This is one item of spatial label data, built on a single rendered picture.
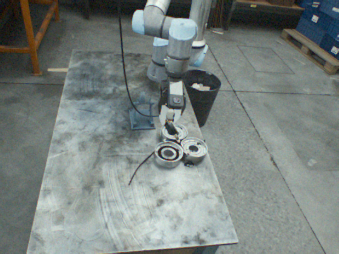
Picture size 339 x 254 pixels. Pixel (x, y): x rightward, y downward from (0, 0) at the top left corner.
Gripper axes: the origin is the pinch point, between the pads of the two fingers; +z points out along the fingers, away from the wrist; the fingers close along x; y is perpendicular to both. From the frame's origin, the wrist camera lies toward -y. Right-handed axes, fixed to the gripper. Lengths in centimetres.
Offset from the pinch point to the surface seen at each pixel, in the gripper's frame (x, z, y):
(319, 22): -278, 6, 301
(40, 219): 40, 17, -27
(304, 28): -275, 21, 326
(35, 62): 95, 56, 190
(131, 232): 13.8, 17.6, -31.9
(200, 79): -56, 40, 137
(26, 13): 95, 9, 183
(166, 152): -0.5, 11.8, -1.3
